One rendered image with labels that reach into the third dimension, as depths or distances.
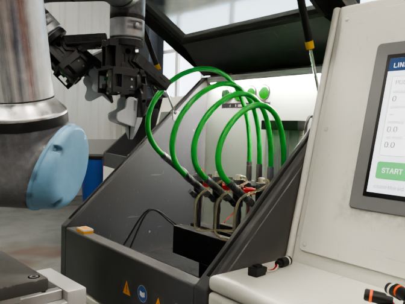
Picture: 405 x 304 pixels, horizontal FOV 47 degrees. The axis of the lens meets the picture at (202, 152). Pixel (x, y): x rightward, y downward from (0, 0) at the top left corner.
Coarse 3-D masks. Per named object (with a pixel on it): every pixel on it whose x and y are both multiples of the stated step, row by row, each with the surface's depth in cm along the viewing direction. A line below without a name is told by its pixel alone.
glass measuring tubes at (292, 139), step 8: (272, 120) 141; (288, 120) 136; (296, 120) 134; (264, 128) 143; (272, 128) 141; (288, 128) 136; (296, 128) 134; (272, 136) 144; (288, 136) 138; (296, 136) 135; (288, 144) 138; (296, 144) 135; (280, 152) 142; (288, 152) 139; (280, 160) 142; (264, 176) 145
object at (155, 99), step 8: (184, 72) 124; (192, 72) 126; (216, 72) 132; (224, 72) 133; (176, 80) 123; (232, 80) 136; (152, 104) 118; (248, 120) 141; (248, 128) 141; (248, 136) 142; (152, 144) 119; (248, 144) 142; (160, 152) 121; (248, 152) 142; (248, 160) 142
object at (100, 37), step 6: (66, 36) 111; (72, 36) 112; (78, 36) 112; (84, 36) 113; (90, 36) 113; (96, 36) 114; (102, 36) 115; (66, 42) 110; (72, 42) 111; (78, 42) 112; (84, 42) 113; (90, 42) 113; (96, 42) 114; (90, 48) 117; (96, 48) 117
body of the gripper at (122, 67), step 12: (108, 48) 97; (120, 48) 97; (132, 48) 99; (108, 60) 97; (120, 60) 97; (108, 72) 96; (120, 72) 95; (132, 72) 97; (108, 84) 96; (120, 84) 96; (132, 84) 98; (132, 96) 103
